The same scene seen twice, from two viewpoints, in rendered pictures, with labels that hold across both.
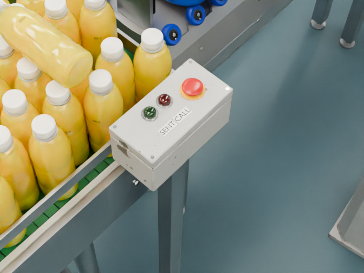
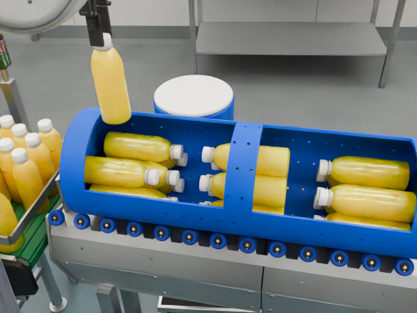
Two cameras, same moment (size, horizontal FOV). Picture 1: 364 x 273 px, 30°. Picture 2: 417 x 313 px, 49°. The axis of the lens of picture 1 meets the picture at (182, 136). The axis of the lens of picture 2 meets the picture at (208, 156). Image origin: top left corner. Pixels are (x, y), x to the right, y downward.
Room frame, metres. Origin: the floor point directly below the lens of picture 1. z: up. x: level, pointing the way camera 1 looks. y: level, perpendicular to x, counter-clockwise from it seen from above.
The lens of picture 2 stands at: (0.88, -0.94, 1.85)
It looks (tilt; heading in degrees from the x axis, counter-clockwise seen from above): 38 degrees down; 62
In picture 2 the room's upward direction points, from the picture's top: 2 degrees counter-clockwise
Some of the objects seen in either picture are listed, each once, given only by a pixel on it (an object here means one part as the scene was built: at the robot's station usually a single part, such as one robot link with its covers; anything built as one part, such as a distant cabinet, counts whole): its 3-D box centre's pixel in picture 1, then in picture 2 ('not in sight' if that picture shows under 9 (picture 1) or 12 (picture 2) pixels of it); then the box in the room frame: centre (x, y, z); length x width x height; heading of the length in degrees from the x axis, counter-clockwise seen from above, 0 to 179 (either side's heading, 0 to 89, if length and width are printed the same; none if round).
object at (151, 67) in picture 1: (153, 74); (0, 219); (0.79, 0.06, 1.00); 0.07 x 0.07 x 0.19
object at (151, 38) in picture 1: (151, 39); not in sight; (0.79, 0.06, 1.10); 0.04 x 0.04 x 0.02
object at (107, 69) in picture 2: not in sight; (110, 82); (1.12, -0.01, 1.34); 0.07 x 0.07 x 0.19
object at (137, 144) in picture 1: (171, 123); not in sight; (0.64, 0.02, 1.05); 0.20 x 0.10 x 0.10; 140
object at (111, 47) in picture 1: (111, 48); not in sight; (0.76, 0.13, 1.10); 0.04 x 0.04 x 0.02
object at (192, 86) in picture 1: (192, 87); not in sight; (0.68, -0.01, 1.11); 0.04 x 0.04 x 0.01
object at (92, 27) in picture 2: not in sight; (89, 20); (1.09, -0.04, 1.50); 0.03 x 0.01 x 0.05; 50
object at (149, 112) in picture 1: (149, 112); not in sight; (0.63, 0.05, 1.11); 0.02 x 0.02 x 0.01
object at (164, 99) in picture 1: (164, 99); not in sight; (0.65, 0.03, 1.11); 0.02 x 0.02 x 0.01
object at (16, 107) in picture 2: not in sight; (46, 196); (0.93, 0.63, 0.55); 0.04 x 0.04 x 1.10; 50
